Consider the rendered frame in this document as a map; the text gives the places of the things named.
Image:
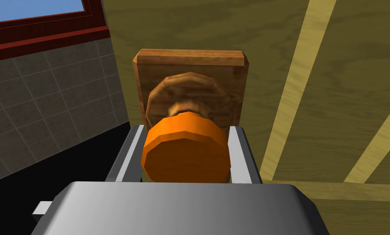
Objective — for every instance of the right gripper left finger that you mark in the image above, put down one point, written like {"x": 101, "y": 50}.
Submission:
{"x": 127, "y": 156}

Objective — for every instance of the red framed window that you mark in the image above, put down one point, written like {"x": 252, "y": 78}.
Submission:
{"x": 35, "y": 23}

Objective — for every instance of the orange and wooden door knob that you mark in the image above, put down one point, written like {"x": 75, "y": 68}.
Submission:
{"x": 186, "y": 150}

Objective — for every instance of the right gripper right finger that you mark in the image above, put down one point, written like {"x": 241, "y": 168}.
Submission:
{"x": 242, "y": 156}

